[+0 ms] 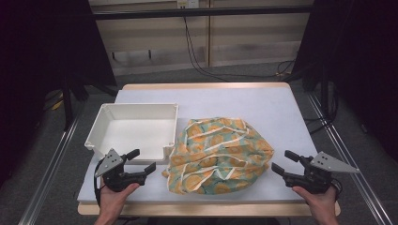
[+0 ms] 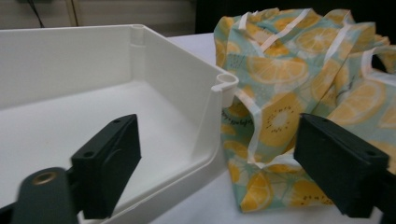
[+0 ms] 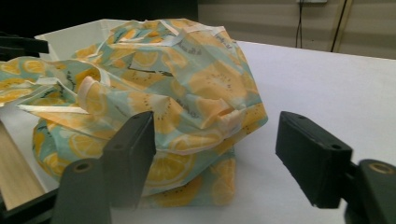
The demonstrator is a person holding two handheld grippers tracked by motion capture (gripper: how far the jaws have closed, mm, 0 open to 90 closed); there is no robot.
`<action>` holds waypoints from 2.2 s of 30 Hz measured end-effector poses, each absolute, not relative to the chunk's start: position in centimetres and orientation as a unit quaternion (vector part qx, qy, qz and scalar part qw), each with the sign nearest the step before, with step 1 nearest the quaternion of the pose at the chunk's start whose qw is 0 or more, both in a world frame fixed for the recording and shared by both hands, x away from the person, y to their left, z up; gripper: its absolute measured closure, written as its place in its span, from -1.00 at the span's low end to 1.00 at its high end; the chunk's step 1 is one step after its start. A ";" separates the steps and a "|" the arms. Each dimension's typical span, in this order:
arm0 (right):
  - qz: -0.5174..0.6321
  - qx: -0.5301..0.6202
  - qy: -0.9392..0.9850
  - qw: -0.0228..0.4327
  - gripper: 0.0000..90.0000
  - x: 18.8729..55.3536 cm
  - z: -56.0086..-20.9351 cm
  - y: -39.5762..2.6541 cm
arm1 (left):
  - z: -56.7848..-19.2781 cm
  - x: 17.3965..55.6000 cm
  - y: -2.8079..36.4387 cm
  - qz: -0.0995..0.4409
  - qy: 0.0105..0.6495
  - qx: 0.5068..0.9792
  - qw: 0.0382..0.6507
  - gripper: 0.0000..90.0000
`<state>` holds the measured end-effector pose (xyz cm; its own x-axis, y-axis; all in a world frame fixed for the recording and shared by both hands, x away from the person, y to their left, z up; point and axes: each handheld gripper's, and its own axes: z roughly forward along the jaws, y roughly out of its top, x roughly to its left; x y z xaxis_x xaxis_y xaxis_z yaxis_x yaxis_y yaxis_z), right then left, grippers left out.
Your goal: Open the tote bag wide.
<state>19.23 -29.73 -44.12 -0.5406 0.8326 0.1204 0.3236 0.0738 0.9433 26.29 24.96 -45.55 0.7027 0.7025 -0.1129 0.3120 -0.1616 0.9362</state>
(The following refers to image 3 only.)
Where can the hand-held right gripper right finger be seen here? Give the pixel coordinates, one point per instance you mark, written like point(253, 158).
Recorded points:
point(311, 155)

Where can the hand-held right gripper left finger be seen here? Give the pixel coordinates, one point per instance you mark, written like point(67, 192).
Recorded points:
point(130, 161)

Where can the lemon print bag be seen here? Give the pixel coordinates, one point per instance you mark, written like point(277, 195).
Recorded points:
point(174, 87)

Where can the white box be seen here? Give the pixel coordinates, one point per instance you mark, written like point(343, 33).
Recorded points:
point(74, 39)

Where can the wooden board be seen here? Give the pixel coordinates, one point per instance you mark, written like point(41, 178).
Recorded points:
point(15, 174)

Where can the beige desk leg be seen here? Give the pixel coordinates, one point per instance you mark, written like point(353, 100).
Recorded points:
point(345, 21)

